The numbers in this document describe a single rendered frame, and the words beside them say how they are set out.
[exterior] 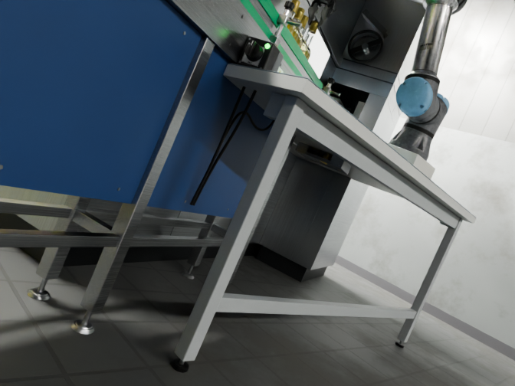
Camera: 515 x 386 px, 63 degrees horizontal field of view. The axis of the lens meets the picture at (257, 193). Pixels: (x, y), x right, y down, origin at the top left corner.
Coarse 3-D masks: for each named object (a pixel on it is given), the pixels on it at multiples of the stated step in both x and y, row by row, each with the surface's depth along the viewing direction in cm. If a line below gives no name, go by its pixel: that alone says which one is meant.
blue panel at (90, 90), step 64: (0, 0) 57; (64, 0) 65; (128, 0) 75; (0, 64) 60; (64, 64) 69; (128, 64) 81; (0, 128) 64; (64, 128) 74; (128, 128) 88; (192, 128) 108; (64, 192) 80; (128, 192) 96; (192, 192) 120
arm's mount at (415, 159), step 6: (390, 144) 152; (396, 150) 150; (402, 150) 148; (408, 156) 146; (414, 156) 145; (420, 156) 146; (414, 162) 145; (420, 162) 148; (426, 162) 151; (420, 168) 149; (426, 168) 153; (432, 168) 157; (426, 174) 155; (432, 174) 158
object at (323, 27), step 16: (336, 0) 225; (352, 0) 244; (320, 16) 210; (336, 16) 234; (352, 16) 254; (336, 32) 243; (336, 48) 247; (336, 64) 261; (320, 80) 251; (336, 96) 290
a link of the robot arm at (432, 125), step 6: (438, 96) 148; (444, 102) 149; (444, 108) 150; (438, 114) 147; (444, 114) 151; (408, 120) 154; (432, 120) 148; (438, 120) 150; (420, 126) 150; (426, 126) 150; (432, 126) 150; (438, 126) 152; (432, 132) 151
